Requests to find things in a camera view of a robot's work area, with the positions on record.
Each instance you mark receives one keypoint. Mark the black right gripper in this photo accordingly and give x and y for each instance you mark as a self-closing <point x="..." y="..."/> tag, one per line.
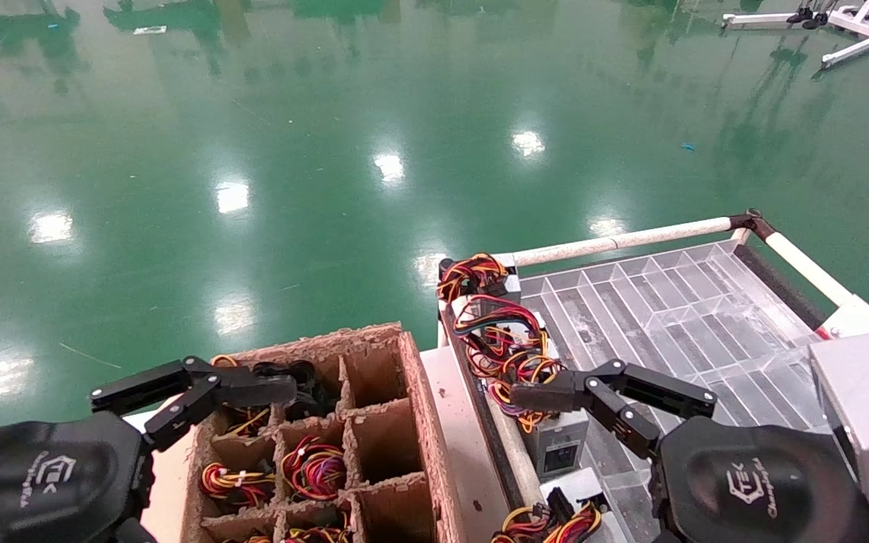
<point x="744" y="490"/>

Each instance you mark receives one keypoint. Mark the white floor sticker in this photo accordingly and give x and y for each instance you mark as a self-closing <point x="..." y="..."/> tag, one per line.
<point x="149" y="30"/>

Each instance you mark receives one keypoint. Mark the brown cardboard divider box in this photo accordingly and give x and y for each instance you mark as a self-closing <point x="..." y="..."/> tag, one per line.
<point x="431" y="422"/>

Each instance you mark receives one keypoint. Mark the white metal stand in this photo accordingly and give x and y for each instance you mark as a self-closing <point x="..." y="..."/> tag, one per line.
<point x="864" y="45"/>

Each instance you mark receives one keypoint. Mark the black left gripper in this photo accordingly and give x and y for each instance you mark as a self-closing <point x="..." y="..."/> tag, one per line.
<point x="27" y="490"/>

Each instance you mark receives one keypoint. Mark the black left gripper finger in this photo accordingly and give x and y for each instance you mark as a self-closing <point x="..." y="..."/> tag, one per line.
<point x="253" y="391"/>

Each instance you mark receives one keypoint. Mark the clear acrylic divider tray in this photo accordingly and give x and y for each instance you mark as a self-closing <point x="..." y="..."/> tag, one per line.
<point x="676" y="317"/>

